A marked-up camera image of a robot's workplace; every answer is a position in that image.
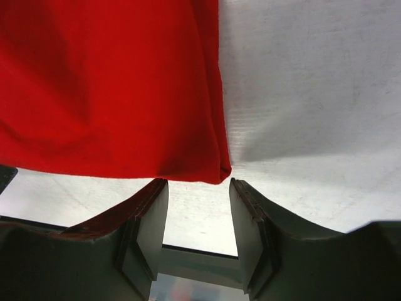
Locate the aluminium frame rail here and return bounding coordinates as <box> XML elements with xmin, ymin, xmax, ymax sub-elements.
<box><xmin>149</xmin><ymin>245</ymin><xmax>249</xmax><ymax>300</ymax></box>

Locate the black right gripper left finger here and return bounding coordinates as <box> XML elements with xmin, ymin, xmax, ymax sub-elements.
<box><xmin>1</xmin><ymin>179</ymin><xmax>169</xmax><ymax>300</ymax></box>

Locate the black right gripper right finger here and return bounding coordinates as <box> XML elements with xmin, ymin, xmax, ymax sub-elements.
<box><xmin>229</xmin><ymin>179</ymin><xmax>400</xmax><ymax>300</ymax></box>

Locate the red t shirt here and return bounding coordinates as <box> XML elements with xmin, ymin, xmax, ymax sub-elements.
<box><xmin>1</xmin><ymin>1</ymin><xmax>231</xmax><ymax>184</ymax></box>

